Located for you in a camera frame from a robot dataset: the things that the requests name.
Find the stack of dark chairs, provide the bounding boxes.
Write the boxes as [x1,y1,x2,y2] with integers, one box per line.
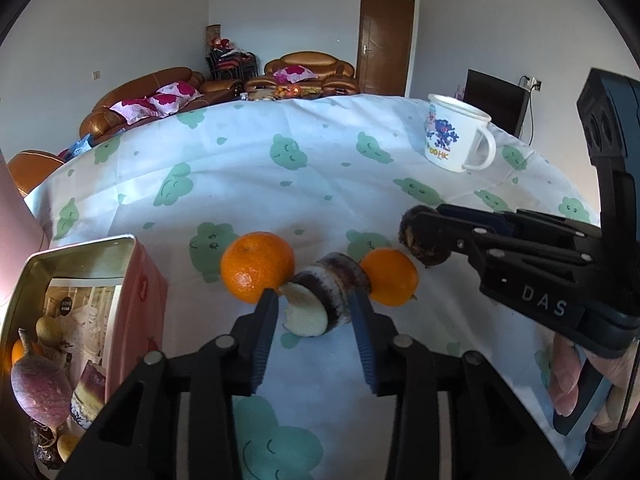
[207,47,258,81]

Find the chocolate cake roll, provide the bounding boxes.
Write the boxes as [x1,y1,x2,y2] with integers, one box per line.
[280,253,372,338]

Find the small yellow fruit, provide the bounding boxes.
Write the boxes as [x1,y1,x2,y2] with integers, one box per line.
[36,316,66,348]
[56,432,83,463]

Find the small orange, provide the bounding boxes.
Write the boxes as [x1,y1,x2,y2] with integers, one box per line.
[11,339,43,368]

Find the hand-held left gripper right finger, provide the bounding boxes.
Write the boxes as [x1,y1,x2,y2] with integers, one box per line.
[348,290,571,480]

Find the brown round snack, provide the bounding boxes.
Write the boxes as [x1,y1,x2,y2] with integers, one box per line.
[30,420,63,471]

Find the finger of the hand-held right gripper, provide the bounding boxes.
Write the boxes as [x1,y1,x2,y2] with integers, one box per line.
[437,203,602,242]
[411,211,589,272]

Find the purple radish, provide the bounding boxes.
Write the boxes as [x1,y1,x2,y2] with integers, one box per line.
[11,327,75,428]

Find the white green cloud tablecloth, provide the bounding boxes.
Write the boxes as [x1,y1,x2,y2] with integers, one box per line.
[22,94,640,480]

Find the dimpled orange mandarin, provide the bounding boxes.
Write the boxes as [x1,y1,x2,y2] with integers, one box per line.
[220,231,297,305]

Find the black power cable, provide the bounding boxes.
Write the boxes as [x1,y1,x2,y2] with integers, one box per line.
[519,75,535,147]

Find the dark chocolate ball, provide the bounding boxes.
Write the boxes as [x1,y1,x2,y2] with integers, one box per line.
[398,205,453,267]

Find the brown leather armchair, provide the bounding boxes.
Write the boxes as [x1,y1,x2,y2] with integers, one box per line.
[245,51,361,97]

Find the white printed mug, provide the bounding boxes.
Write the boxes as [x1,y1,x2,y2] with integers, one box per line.
[424,93,497,173]

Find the orange leather chair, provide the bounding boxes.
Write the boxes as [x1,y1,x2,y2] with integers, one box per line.
[7,150,66,196]

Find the brown wooden door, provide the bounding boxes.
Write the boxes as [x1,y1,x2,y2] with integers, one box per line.
[360,0,416,97]

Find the pink floral pillow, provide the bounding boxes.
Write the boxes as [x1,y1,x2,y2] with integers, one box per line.
[109,99,161,126]
[272,65,319,84]
[148,81,202,113]

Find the smooth orange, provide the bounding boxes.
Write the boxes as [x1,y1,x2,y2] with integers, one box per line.
[359,248,419,307]

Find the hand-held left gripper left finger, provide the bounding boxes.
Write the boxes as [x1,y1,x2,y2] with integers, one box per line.
[55,287,280,480]

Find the layered cake slice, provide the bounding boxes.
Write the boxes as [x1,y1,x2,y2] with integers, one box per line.
[70,360,107,431]

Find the pink metal tin box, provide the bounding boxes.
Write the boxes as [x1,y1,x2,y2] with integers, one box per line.
[0,233,169,476]

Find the person's right hand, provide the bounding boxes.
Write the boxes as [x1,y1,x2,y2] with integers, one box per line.
[547,332,640,456]

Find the blue clothing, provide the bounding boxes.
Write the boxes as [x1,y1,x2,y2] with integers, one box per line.
[67,132,96,156]

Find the wooden coffee table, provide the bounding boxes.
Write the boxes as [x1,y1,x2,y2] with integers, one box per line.
[240,87,326,103]

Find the pile of snacks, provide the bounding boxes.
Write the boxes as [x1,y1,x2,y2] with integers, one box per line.
[255,85,323,100]

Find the black flat screen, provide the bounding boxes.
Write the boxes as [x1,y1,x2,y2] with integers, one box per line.
[464,68,531,138]

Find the brown leather sofa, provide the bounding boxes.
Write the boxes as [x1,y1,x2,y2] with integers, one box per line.
[80,66,248,148]

